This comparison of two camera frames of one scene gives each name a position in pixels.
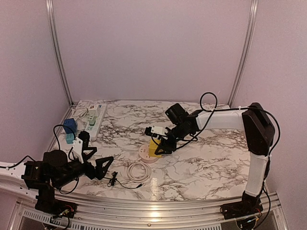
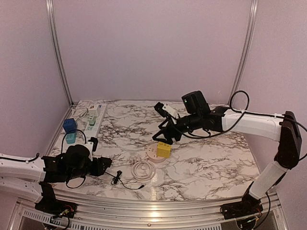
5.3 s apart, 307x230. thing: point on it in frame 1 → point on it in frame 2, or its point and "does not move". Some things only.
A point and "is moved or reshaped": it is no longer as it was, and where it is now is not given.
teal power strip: [70, 138] does not move
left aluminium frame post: [50, 5] does not move
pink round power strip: [140, 171] → [152, 154]
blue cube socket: [71, 123] does not move
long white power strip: [93, 130] does not move
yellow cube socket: [153, 147] is moved or reshaped
